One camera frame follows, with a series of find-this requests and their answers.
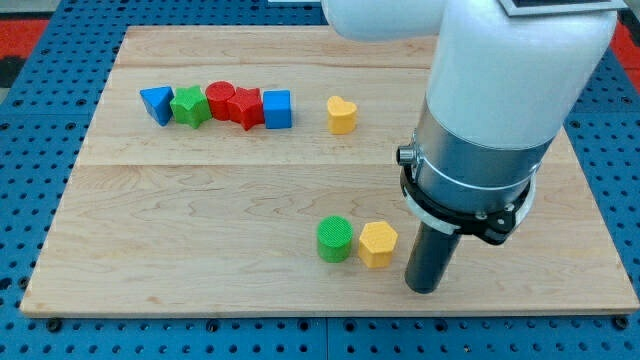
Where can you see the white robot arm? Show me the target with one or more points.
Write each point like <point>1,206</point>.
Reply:
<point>505,75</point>

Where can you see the yellow hexagon block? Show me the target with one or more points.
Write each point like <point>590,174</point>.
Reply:
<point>377,242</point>

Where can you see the green cylinder block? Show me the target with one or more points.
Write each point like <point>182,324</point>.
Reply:
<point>334,239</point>

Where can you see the yellow heart block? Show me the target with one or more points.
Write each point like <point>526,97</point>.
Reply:
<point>342,115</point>

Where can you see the blue cube block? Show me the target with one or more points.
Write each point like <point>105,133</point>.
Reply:
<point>277,109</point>

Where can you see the wooden board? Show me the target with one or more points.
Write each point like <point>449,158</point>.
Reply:
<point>175,222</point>

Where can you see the red star block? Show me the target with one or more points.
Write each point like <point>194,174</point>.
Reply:
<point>246,108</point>

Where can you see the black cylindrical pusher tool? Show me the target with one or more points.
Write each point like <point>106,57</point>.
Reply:
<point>430,256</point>

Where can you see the red cylinder block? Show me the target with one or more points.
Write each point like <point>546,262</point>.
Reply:
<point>218,94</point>

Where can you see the green star block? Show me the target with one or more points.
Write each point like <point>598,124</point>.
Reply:
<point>190,106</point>

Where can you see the blue triangle block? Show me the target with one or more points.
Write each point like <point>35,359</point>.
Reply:
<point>157,103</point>

